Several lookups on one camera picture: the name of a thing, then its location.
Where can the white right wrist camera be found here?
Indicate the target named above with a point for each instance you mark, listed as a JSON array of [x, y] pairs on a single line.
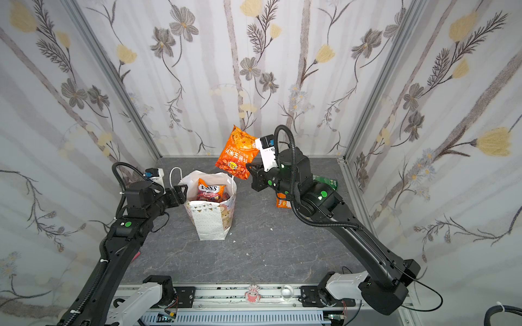
[[266, 146]]

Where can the orange green Fox's candy bag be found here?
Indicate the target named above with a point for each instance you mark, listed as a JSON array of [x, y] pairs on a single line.
[[211, 193]]

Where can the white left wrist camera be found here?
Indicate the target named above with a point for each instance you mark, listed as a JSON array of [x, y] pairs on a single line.
[[155, 174]]

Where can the pink object at left edge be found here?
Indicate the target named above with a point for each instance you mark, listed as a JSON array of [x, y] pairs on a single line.
[[136, 256]]

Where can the orange red snack packet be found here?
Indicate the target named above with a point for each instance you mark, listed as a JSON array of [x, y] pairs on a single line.
[[239, 151]]

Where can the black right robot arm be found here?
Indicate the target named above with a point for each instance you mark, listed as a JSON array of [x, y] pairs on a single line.
[[384, 283]]

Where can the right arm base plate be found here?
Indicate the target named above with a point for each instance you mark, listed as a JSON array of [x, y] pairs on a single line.
[[311, 296]]

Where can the white slotted cable duct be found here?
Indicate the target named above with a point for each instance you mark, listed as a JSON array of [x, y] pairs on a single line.
[[237, 318]]

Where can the green snack packet upper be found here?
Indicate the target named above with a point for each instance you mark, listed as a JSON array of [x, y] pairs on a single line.
[[333, 183]]

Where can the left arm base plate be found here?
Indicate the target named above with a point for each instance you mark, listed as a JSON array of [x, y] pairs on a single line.
[[176, 297]]

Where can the white cartoon paper bag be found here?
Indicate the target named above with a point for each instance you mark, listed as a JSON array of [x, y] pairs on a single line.
[[212, 220]]

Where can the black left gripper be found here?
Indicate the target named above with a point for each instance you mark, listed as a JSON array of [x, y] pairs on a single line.
[[181, 197]]

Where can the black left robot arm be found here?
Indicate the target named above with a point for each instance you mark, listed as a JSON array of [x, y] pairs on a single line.
[[141, 203]]

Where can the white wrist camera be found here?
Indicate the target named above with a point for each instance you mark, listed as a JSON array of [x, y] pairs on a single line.
[[155, 174], [266, 146]]

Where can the aluminium front rail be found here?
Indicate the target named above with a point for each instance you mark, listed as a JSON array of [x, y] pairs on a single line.
[[244, 296]]

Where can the orange snack packet back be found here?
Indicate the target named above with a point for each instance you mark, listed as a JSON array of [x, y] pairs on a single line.
[[282, 201]]

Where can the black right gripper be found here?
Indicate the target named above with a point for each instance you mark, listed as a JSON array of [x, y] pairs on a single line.
[[258, 177]]

